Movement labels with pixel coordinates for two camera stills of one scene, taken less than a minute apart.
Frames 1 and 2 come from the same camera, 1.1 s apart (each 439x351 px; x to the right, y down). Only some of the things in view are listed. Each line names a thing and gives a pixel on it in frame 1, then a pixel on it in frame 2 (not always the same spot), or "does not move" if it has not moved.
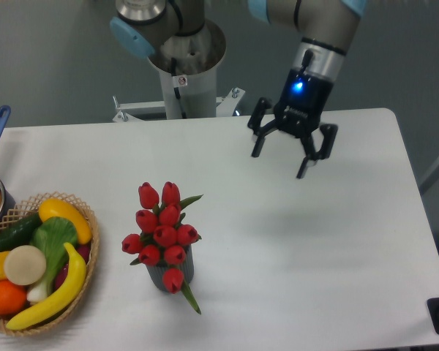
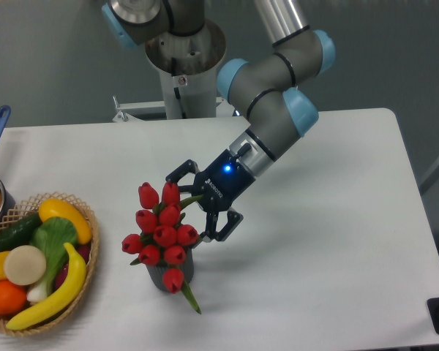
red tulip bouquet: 163,238 does not move
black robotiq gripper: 304,99 to 220,184
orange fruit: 4,298 does not move
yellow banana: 58,301 does not move
